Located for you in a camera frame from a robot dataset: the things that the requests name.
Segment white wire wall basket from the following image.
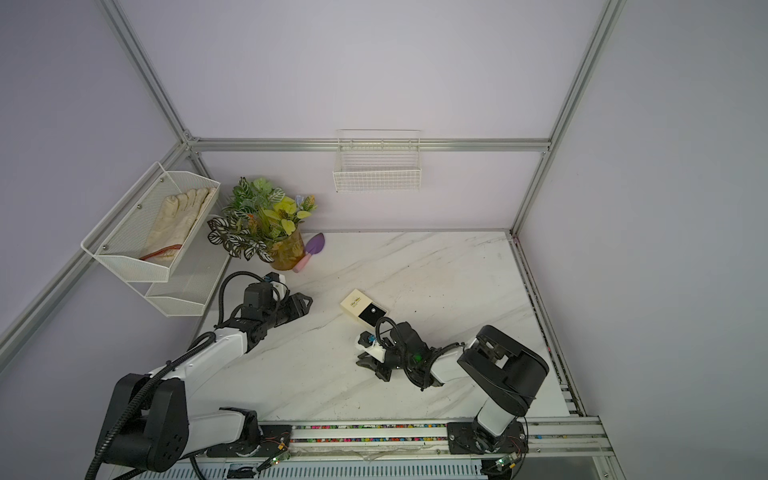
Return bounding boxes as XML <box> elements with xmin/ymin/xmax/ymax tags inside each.
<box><xmin>333</xmin><ymin>129</ymin><xmax>422</xmax><ymax>193</ymax></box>

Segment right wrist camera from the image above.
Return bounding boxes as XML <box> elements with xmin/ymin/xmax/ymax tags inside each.
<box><xmin>357</xmin><ymin>322</ymin><xmax>430</xmax><ymax>364</ymax></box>

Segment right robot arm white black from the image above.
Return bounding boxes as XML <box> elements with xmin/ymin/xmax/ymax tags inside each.
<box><xmin>356</xmin><ymin>317</ymin><xmax>549</xmax><ymax>440</ymax></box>

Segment potted plant amber vase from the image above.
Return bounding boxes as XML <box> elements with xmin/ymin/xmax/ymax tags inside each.
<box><xmin>207</xmin><ymin>177</ymin><xmax>317</xmax><ymax>271</ymax></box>

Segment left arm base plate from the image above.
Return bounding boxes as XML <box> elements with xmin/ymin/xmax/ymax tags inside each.
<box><xmin>205</xmin><ymin>424</ymin><xmax>293</xmax><ymax>458</ymax></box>

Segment white mesh wall shelf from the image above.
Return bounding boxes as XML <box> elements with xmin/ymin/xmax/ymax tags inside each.
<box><xmin>81</xmin><ymin>163</ymin><xmax>227</xmax><ymax>317</ymax></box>

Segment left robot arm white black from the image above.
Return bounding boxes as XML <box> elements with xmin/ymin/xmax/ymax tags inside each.
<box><xmin>85</xmin><ymin>271</ymin><xmax>313</xmax><ymax>479</ymax></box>

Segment beige work gloves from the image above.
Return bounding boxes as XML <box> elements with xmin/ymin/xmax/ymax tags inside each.
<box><xmin>139</xmin><ymin>187</ymin><xmax>216</xmax><ymax>265</ymax></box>

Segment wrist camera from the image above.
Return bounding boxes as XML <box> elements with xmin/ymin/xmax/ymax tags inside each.
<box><xmin>243</xmin><ymin>272</ymin><xmax>289</xmax><ymax>317</ymax></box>
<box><xmin>357</xmin><ymin>322</ymin><xmax>430</xmax><ymax>364</ymax></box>

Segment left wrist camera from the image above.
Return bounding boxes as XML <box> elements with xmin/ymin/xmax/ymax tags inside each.
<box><xmin>243</xmin><ymin>272</ymin><xmax>289</xmax><ymax>317</ymax></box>

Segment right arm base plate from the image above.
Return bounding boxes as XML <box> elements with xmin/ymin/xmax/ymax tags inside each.
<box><xmin>446</xmin><ymin>421</ymin><xmax>529</xmax><ymax>455</ymax></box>

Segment purple pink garden trowel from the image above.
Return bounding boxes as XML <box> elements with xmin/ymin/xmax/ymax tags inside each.
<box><xmin>292</xmin><ymin>233</ymin><xmax>326</xmax><ymax>273</ymax></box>

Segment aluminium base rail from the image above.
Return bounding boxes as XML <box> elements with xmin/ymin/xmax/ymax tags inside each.
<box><xmin>117</xmin><ymin>416</ymin><xmax>614</xmax><ymax>464</ymax></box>

